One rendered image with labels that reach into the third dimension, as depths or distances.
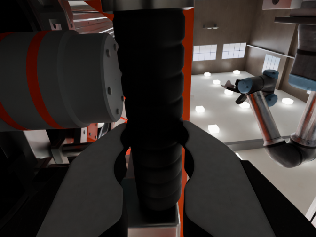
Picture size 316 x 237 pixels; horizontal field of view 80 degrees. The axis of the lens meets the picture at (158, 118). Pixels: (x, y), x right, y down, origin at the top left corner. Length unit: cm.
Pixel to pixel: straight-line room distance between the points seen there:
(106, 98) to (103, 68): 4
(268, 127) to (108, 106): 90
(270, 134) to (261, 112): 11
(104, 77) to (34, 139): 19
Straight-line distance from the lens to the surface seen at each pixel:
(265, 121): 106
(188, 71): 74
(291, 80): 90
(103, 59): 24
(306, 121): 108
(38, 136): 39
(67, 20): 55
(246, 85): 106
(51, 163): 39
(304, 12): 84
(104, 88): 24
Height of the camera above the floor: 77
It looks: 29 degrees up
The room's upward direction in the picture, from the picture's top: 177 degrees clockwise
